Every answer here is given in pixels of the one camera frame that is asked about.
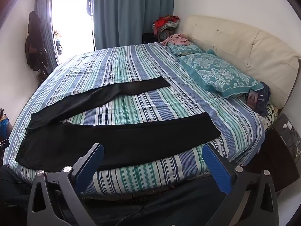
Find striped bed sheet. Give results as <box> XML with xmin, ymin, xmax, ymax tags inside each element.
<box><xmin>3</xmin><ymin>43</ymin><xmax>265</xmax><ymax>197</ymax></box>

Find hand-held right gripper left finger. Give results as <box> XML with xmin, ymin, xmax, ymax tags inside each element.
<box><xmin>28</xmin><ymin>143</ymin><xmax>104</xmax><ymax>226</ymax></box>

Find cream padded headboard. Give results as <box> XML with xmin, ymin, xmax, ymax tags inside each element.
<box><xmin>182</xmin><ymin>16</ymin><xmax>301</xmax><ymax>109</ymax></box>

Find pink cloth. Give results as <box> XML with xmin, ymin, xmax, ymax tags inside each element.
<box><xmin>160</xmin><ymin>34</ymin><xmax>192</xmax><ymax>46</ymax></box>

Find pile of red clothes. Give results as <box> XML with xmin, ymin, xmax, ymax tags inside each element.
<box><xmin>152</xmin><ymin>15</ymin><xmax>179</xmax><ymax>34</ymax></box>

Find clutter pile beside bed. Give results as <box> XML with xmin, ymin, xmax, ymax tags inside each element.
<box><xmin>0</xmin><ymin>108</ymin><xmax>10</xmax><ymax>152</ymax></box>

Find black cable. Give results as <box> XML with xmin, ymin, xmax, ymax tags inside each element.
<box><xmin>115</xmin><ymin>205</ymin><xmax>144</xmax><ymax>226</ymax></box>

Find black pants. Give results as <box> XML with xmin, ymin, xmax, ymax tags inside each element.
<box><xmin>15</xmin><ymin>76</ymin><xmax>221</xmax><ymax>173</ymax></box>

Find large teal patterned pillow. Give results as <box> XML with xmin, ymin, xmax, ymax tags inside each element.
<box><xmin>178</xmin><ymin>53</ymin><xmax>264</xmax><ymax>98</ymax></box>

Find items outside window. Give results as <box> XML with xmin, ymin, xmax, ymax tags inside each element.
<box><xmin>54</xmin><ymin>30</ymin><xmax>63</xmax><ymax>56</ymax></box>

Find dark blue garment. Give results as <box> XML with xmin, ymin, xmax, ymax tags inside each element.
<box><xmin>256</xmin><ymin>82</ymin><xmax>271</xmax><ymax>117</ymax></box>

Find wide blue curtain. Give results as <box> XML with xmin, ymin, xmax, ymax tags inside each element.
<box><xmin>93</xmin><ymin>0</ymin><xmax>175</xmax><ymax>50</ymax></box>

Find hanging dark jackets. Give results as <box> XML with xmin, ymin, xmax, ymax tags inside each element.
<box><xmin>25</xmin><ymin>11</ymin><xmax>49</xmax><ymax>72</ymax></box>

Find black bag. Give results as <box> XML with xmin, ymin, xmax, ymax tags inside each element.
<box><xmin>142</xmin><ymin>32</ymin><xmax>157</xmax><ymax>45</ymax></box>

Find dark bedside cabinet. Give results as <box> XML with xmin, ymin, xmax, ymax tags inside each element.
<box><xmin>242</xmin><ymin>113</ymin><xmax>301</xmax><ymax>192</ymax></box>

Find bright window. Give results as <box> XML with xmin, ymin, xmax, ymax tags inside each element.
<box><xmin>50</xmin><ymin>0</ymin><xmax>96</xmax><ymax>64</ymax></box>

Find floral cloth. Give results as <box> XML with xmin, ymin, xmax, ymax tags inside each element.
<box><xmin>259</xmin><ymin>104</ymin><xmax>278</xmax><ymax>130</ymax></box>

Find picture card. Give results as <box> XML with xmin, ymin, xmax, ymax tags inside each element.
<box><xmin>246</xmin><ymin>90</ymin><xmax>259</xmax><ymax>110</ymax></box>

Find narrow blue curtain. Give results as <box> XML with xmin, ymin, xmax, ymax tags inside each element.
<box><xmin>35</xmin><ymin>0</ymin><xmax>59</xmax><ymax>69</ymax></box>

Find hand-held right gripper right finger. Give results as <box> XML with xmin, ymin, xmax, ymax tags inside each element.
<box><xmin>202</xmin><ymin>143</ymin><xmax>279</xmax><ymax>226</ymax></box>

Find small teal patterned pillow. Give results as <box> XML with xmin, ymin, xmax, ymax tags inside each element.
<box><xmin>168</xmin><ymin>41</ymin><xmax>205</xmax><ymax>57</ymax></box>

